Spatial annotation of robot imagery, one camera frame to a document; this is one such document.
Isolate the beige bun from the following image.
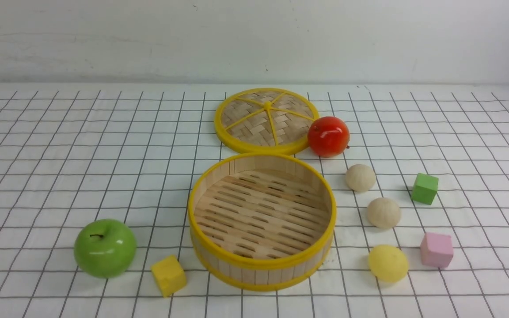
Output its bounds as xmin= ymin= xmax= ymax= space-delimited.
xmin=345 ymin=164 xmax=376 ymax=193
xmin=366 ymin=197 xmax=402 ymax=229

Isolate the green cube block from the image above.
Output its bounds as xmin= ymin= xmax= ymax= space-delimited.
xmin=410 ymin=173 xmax=440 ymax=205

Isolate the white checked tablecloth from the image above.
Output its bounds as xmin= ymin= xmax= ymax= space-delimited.
xmin=0 ymin=84 xmax=509 ymax=318

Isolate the yellow cube block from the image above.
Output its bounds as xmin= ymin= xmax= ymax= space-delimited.
xmin=150 ymin=255 xmax=187 ymax=298

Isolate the woven bamboo steamer lid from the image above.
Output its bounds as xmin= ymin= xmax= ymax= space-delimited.
xmin=213 ymin=88 xmax=319 ymax=155

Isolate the yellow bun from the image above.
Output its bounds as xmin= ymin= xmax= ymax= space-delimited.
xmin=368 ymin=244 xmax=410 ymax=283

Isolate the green apple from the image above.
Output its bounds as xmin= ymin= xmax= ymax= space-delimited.
xmin=73 ymin=219 xmax=137 ymax=279

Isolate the bamboo steamer tray yellow rim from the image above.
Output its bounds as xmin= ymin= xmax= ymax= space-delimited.
xmin=187 ymin=153 xmax=337 ymax=292

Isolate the red tomato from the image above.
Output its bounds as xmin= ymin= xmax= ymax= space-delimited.
xmin=307 ymin=116 xmax=350 ymax=158

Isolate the pink cube block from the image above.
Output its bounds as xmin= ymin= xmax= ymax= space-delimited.
xmin=420 ymin=232 xmax=454 ymax=268

